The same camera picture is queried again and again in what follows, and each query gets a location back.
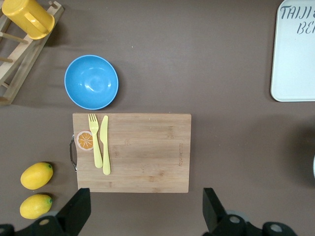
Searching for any wooden mug rack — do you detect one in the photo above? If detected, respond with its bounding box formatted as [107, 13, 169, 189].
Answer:
[0, 0, 65, 106]

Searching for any orange slice coaster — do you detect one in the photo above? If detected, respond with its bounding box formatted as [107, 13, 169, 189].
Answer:
[76, 130, 95, 151]

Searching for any blue bowl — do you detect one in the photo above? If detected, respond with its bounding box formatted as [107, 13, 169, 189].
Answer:
[64, 55, 120, 111]

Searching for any yellow lemon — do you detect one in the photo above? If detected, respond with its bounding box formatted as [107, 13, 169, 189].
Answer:
[19, 194, 53, 220]
[20, 162, 54, 190]

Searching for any wooden cutting board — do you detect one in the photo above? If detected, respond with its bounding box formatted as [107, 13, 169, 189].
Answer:
[69, 113, 192, 194]

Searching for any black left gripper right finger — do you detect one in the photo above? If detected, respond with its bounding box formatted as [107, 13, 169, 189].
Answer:
[202, 188, 300, 236]

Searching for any cream tray with bear print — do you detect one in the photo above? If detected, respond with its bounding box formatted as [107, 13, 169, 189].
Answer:
[270, 0, 315, 102]

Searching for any yellow plastic fork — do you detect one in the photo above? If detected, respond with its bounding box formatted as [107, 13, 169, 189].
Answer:
[88, 113, 103, 169]

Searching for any yellow plastic knife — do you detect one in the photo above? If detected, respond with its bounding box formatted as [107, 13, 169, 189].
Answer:
[98, 115, 112, 176]

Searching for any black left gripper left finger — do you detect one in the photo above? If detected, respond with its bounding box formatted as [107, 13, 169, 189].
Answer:
[0, 188, 91, 236]

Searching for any yellow mug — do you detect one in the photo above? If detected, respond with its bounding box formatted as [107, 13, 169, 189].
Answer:
[1, 0, 56, 40]

